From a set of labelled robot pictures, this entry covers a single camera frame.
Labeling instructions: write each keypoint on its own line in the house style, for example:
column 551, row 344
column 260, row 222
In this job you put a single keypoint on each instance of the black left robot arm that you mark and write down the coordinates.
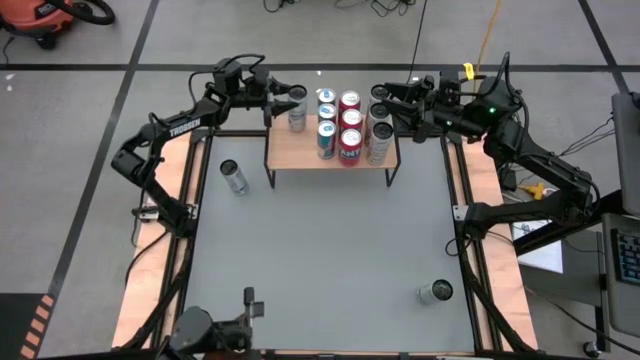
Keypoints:
column 170, row 127

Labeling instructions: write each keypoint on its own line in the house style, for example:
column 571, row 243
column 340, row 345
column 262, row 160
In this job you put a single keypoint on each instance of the black jointed device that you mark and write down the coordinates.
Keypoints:
column 192, row 327

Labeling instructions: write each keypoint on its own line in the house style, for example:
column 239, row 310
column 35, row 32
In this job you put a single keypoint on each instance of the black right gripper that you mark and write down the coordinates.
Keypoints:
column 450, row 112

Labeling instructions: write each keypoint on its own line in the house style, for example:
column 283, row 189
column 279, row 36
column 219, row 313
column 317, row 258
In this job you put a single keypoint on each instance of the black mat with orange stripes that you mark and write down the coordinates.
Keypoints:
column 15, row 320

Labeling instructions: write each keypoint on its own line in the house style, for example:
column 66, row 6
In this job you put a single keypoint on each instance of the white paper sheet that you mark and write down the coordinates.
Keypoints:
column 547, row 255

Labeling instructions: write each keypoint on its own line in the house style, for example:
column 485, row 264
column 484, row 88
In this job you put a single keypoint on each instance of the black aluminium rig frame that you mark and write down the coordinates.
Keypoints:
column 235, row 133

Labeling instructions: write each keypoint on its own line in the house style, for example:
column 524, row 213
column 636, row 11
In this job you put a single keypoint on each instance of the white Celsius can black lid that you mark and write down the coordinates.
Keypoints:
column 379, row 111
column 381, row 140
column 379, row 92

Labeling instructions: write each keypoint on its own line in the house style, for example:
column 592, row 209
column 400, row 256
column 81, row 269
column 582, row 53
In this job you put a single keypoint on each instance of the red Fanta strawberry can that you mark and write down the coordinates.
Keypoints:
column 351, row 120
column 350, row 145
column 350, row 100

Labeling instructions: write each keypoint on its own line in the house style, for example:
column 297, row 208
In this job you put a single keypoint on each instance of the wooden shelf with black legs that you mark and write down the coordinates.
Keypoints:
column 292, row 150

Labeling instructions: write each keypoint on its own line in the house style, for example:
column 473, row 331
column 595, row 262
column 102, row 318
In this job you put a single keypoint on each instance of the white blue slim can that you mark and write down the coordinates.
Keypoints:
column 297, row 120
column 440, row 290
column 234, row 176

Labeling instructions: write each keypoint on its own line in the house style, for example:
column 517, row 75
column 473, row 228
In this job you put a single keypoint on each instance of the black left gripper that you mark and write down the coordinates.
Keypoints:
column 255, row 90

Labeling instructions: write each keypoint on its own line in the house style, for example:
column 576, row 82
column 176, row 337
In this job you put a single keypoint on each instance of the black diagonal beam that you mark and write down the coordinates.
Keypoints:
column 570, row 232

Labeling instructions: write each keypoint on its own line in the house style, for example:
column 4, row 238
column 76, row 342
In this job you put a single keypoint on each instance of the black keyboard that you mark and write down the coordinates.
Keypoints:
column 627, row 255

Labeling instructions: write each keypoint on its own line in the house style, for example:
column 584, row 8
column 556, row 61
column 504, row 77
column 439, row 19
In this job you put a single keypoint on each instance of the yellow tape tag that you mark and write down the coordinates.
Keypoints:
column 468, row 71

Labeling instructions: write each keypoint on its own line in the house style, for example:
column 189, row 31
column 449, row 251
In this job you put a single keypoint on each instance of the pale silver-blue Red Bull can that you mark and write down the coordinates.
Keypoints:
column 326, row 139

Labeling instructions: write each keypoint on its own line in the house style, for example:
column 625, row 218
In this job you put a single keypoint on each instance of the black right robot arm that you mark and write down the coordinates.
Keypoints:
column 545, row 165

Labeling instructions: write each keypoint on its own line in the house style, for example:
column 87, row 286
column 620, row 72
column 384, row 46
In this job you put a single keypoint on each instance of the orange shop vacuum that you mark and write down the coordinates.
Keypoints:
column 35, row 15

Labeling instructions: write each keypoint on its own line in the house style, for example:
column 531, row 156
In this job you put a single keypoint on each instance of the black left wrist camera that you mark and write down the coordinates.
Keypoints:
column 227, row 75

